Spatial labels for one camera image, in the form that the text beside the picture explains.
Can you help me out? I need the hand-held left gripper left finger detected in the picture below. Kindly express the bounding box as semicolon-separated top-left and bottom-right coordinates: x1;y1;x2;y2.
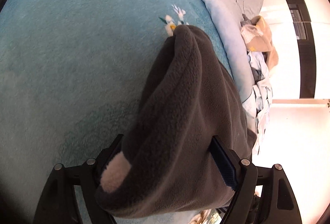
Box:
33;134;125;224

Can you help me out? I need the dark grey fleece garment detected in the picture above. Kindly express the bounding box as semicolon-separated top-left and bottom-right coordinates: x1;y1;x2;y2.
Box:
95;25;258;219

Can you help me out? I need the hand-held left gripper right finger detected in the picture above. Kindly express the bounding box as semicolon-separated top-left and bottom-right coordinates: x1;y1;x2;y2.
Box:
210;135;303;224

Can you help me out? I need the teal floral bed blanket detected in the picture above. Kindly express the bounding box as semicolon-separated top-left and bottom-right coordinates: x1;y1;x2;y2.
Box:
0;0;240;224

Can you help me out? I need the beige knit sweater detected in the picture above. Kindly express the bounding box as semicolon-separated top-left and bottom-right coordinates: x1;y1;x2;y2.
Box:
240;15;279;70

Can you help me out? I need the glossy white wardrobe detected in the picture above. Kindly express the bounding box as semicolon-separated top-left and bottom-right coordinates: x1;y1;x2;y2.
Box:
258;0;330;224

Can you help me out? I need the light blue garment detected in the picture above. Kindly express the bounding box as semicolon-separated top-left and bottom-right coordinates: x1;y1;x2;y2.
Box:
246;51;274;155

